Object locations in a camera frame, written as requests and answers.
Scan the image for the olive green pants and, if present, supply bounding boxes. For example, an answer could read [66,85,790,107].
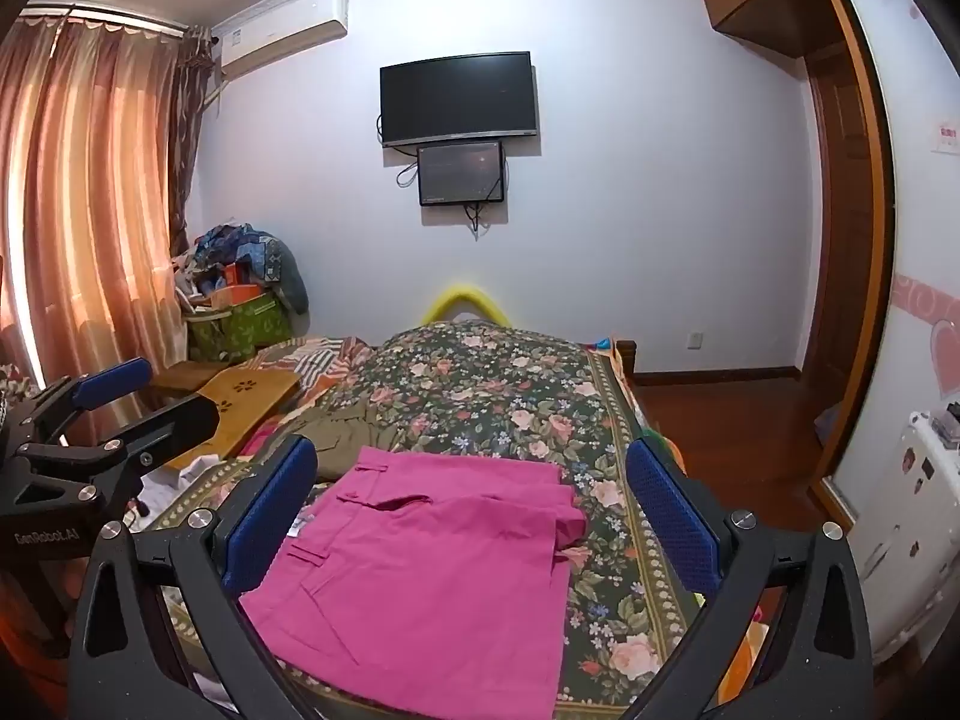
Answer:
[259,401,391,481]

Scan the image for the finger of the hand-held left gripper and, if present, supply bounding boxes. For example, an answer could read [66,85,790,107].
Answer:
[11,358,153,458]
[15,396,220,500]

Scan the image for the orange box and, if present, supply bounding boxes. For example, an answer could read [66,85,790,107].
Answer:
[196,281,269,310]

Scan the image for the white sliding wardrobe door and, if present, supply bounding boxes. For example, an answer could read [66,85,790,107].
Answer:
[806,0,960,533]

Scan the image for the small black monitor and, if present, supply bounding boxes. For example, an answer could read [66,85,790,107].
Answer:
[418,139,506,208]

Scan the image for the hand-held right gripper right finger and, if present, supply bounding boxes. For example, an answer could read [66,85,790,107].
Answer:
[625,435,878,720]

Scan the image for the brown curtain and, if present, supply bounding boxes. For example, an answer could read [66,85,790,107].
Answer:
[169,24,220,260]

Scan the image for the black wall television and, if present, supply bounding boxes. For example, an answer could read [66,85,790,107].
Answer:
[379,51,541,149]

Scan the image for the orange curtain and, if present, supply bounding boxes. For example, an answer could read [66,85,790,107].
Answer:
[0,4,188,391]

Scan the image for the wooden lap desk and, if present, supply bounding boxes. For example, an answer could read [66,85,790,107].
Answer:
[150,366,301,470]

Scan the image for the white air conditioner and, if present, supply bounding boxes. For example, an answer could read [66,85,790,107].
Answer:
[217,0,350,83]

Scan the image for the floral blanket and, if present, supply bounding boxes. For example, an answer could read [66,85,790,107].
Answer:
[150,319,702,720]

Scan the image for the wooden room door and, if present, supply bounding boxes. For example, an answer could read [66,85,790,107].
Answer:
[806,45,875,391]

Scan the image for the white cabinet with stickers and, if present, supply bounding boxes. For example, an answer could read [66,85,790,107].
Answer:
[847,405,960,661]

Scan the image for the pink pants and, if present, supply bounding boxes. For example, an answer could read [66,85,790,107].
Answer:
[238,446,587,713]

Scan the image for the green patterned bag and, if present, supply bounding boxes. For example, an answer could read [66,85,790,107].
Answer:
[184,292,293,362]

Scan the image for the striped cloth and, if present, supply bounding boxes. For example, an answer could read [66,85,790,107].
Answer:
[259,336,372,398]

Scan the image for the yellow foam arch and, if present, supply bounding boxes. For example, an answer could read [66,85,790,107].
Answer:
[424,281,515,329]

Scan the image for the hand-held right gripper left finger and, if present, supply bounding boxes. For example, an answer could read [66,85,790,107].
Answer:
[67,435,320,720]

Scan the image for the pile of clothes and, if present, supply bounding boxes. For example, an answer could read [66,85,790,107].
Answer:
[171,221,310,316]

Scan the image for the blue cloth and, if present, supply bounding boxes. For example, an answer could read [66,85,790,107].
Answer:
[816,403,847,452]

